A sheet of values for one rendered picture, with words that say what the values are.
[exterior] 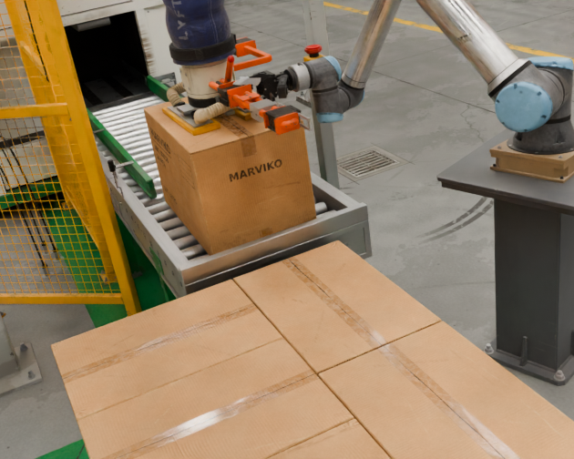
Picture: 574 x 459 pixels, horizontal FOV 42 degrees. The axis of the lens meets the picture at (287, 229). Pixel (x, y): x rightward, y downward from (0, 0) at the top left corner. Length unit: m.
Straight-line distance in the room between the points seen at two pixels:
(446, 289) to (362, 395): 1.44
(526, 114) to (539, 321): 0.80
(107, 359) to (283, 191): 0.82
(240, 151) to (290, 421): 0.97
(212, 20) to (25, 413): 1.62
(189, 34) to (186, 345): 1.02
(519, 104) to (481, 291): 1.21
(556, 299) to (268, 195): 1.01
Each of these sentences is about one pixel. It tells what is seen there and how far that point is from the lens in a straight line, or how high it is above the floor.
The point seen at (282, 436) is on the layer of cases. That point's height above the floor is 0.54.
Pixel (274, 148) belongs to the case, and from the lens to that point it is 2.53.
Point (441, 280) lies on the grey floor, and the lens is 3.36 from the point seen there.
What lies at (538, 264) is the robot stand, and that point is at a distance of 2.62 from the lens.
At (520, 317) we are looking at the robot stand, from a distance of 2.77.
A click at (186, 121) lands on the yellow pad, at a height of 0.97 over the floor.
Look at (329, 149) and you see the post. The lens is 3.19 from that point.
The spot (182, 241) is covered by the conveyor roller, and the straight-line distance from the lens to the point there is 2.78.
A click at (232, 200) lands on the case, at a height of 0.75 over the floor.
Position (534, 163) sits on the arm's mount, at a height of 0.80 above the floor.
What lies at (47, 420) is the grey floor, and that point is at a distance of 3.04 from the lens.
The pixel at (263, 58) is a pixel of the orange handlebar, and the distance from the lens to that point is 2.83.
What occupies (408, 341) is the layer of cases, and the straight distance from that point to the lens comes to 2.09.
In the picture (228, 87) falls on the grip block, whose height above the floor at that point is 1.10.
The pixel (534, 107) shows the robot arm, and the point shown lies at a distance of 2.25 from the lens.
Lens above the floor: 1.79
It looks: 27 degrees down
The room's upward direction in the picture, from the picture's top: 9 degrees counter-clockwise
